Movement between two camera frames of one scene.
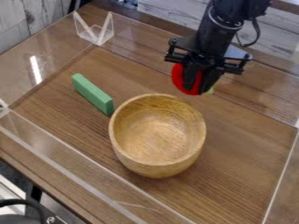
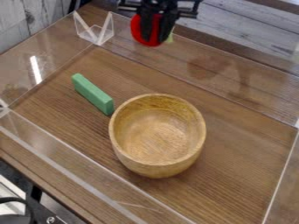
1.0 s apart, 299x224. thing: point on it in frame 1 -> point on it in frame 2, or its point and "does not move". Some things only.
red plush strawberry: [179, 80] -> [136, 30]
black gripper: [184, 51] -> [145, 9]
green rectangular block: [92, 94] does not move
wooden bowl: [156, 134] does not move
